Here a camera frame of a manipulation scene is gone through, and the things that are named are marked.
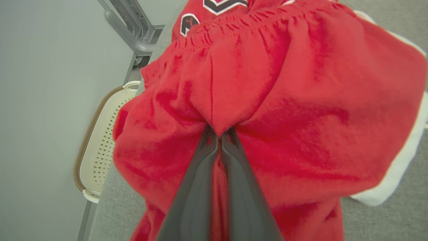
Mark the cream perforated laundry basket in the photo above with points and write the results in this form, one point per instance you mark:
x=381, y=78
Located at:
x=100, y=140

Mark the grey metal frame post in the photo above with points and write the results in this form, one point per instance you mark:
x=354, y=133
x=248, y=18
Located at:
x=133, y=30

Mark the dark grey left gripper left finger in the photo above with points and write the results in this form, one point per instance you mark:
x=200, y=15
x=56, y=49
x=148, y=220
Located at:
x=192, y=201

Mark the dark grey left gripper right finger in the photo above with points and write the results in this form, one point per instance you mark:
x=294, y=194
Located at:
x=247, y=201

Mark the red shorts with white stripe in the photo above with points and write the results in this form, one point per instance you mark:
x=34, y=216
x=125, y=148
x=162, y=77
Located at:
x=284, y=100

